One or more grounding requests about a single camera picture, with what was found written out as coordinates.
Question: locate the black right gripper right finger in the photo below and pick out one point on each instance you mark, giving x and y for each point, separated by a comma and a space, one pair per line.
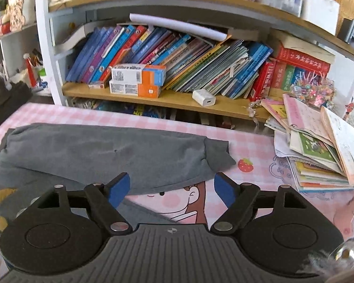
239, 200

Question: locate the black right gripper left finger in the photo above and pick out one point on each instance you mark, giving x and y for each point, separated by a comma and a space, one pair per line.
103, 200

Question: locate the grey sweatpants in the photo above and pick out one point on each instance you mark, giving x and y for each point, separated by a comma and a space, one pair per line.
36, 157

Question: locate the pink checkered table mat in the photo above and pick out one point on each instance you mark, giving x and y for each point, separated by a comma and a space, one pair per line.
55, 240

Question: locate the stack of workbooks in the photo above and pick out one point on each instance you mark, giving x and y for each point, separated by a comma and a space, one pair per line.
317, 144

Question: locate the white charger block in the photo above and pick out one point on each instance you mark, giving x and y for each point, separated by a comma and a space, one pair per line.
203, 98

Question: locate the orange white box lower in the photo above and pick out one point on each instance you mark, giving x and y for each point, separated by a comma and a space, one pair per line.
140, 90

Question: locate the orange white box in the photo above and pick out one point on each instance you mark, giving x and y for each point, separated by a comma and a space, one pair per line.
139, 74
140, 90

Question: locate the row of colourful books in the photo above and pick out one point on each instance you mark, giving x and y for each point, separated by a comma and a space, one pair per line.
226, 68

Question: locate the orange white box upper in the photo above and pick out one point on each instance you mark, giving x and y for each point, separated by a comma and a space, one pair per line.
139, 74

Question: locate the wooden white bookshelf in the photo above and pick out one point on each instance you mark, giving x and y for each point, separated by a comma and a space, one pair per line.
56, 30

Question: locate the red thick dictionary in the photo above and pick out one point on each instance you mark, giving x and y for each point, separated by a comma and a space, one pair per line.
300, 53

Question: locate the rolled white paper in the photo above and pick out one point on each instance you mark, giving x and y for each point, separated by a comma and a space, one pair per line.
178, 26

